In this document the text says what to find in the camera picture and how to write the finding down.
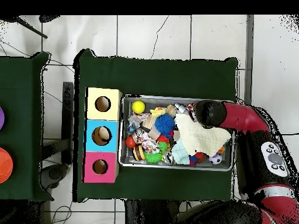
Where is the wooden three-hole sorting box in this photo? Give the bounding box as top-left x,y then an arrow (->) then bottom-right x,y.
82,87 -> 123,184

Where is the silver plastic toy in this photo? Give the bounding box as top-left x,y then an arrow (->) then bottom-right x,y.
173,103 -> 188,113

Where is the shallow clear mesh bin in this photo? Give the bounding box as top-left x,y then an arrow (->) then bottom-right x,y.
118,94 -> 236,172

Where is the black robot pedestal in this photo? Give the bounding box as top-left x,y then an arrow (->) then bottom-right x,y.
124,199 -> 180,224

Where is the mint green cloth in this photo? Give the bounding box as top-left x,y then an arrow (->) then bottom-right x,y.
171,139 -> 190,166

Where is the blue spiky ball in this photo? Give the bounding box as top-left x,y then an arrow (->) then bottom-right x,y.
154,113 -> 176,137

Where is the orange plastic bowl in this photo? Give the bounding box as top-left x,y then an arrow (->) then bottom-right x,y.
0,147 -> 14,184

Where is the brown striped burger toy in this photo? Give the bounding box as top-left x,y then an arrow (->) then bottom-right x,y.
132,144 -> 146,162

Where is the black tripod leg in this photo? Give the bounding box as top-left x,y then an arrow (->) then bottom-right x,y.
0,15 -> 48,39

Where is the red-orange ball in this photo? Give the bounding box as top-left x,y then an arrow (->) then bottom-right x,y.
125,136 -> 137,149

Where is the yellow ball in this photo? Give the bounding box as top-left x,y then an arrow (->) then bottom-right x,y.
131,100 -> 146,114

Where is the small soccer ball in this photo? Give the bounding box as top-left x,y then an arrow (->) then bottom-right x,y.
208,153 -> 222,166

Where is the cream muslin cloth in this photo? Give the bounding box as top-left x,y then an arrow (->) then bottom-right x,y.
174,113 -> 232,158

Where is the person's foot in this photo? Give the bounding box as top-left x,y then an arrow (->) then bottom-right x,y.
39,15 -> 61,23

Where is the yellow duck plush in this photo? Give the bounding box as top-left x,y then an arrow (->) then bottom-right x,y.
149,106 -> 167,118

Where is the dark green tablecloth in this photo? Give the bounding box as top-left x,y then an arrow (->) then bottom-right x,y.
72,48 -> 239,206
0,51 -> 54,202

